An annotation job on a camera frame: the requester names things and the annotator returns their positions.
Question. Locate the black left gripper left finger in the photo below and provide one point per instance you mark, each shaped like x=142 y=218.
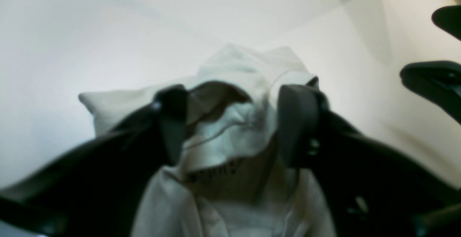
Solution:
x=95 y=189

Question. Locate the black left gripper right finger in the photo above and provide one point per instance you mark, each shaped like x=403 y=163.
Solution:
x=371 y=189

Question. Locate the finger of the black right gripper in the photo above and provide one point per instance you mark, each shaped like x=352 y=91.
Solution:
x=448 y=18
x=438 y=82

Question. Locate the grey t-shirt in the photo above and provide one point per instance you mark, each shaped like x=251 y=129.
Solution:
x=229 y=181

